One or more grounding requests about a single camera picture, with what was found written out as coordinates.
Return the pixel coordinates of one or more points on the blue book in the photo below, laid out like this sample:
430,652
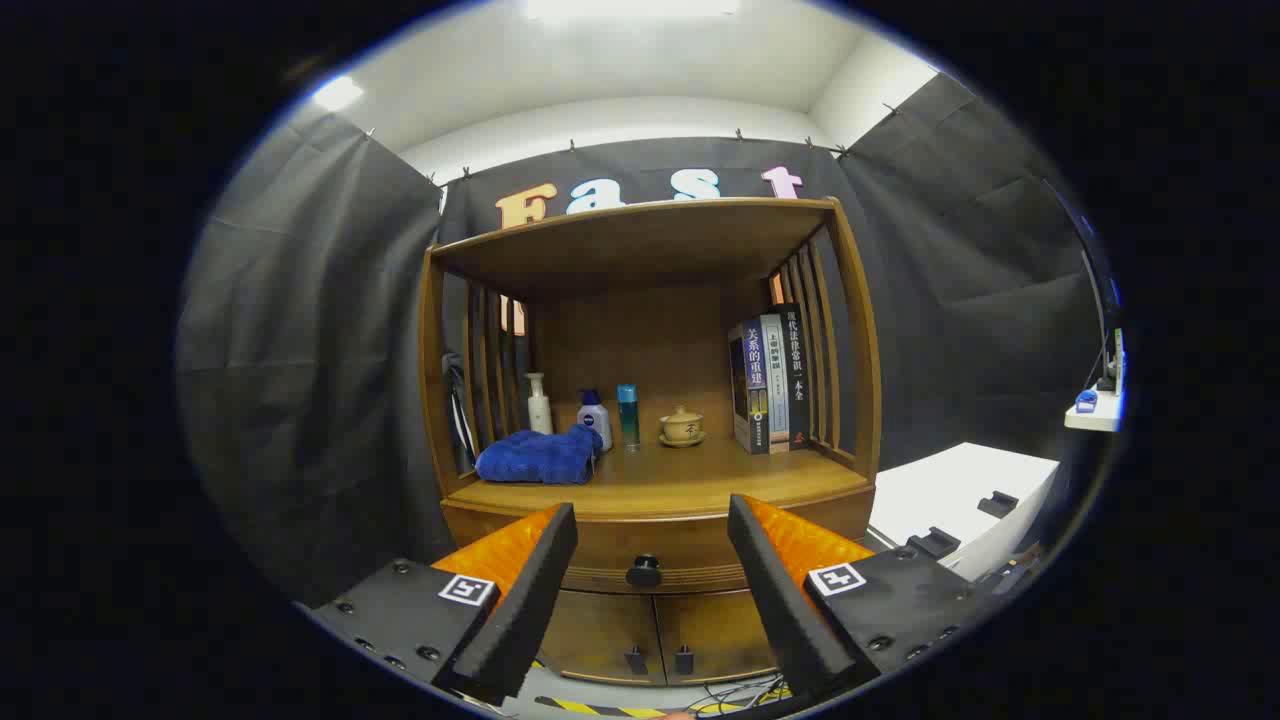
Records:
755,390

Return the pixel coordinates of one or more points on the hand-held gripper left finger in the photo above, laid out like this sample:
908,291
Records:
530,610

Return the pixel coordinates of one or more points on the white bottle with blue cap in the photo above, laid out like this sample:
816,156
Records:
597,420

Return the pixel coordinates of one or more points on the pale grey book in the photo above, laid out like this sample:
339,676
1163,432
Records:
777,390

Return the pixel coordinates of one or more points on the tall blue bottle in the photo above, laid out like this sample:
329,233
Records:
628,420

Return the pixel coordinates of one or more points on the wooden drawer with black knob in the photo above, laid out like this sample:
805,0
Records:
650,535

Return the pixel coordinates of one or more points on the black book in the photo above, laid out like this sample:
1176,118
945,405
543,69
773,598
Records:
797,380

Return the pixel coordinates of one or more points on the wooden countertop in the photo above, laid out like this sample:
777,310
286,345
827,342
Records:
680,480

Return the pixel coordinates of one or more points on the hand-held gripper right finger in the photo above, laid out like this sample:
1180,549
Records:
780,610

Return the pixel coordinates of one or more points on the blue towel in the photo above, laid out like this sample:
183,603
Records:
540,457

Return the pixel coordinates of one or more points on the wooden cabinet door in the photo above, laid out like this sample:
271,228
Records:
715,630
600,630

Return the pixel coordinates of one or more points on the ceiling light panel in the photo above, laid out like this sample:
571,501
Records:
338,94

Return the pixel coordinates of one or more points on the wooden cabinet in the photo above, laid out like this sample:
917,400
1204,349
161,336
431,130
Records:
650,340

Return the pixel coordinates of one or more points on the beige lidded teacup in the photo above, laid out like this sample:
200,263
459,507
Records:
682,427

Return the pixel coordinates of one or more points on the yellow black hazard tape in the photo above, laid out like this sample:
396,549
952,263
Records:
600,708

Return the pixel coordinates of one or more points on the small blue object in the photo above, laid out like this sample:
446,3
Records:
1087,401

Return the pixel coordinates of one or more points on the white pump bottle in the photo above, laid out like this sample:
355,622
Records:
540,410

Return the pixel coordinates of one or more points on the white wall shelf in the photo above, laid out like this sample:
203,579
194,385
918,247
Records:
1095,420

